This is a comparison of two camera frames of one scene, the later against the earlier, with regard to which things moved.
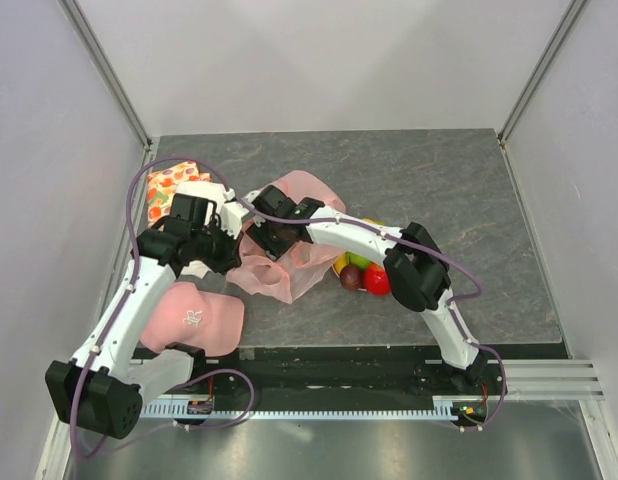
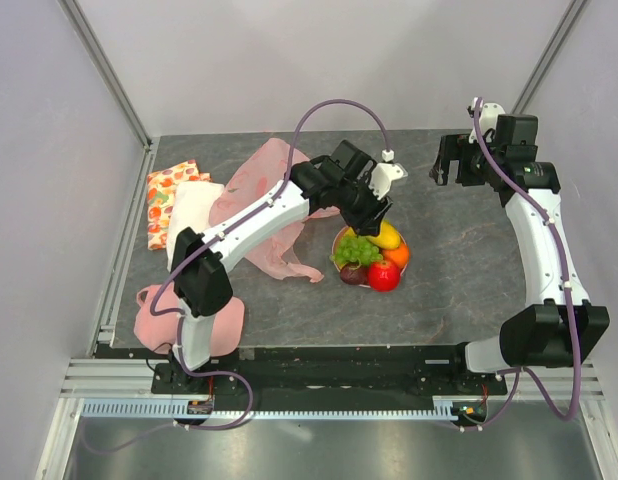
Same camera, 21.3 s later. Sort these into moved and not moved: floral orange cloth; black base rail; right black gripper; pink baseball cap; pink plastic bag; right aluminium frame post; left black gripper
Moved: right black gripper; pink plastic bag; left black gripper
Not moved: pink baseball cap; floral orange cloth; right aluminium frame post; black base rail
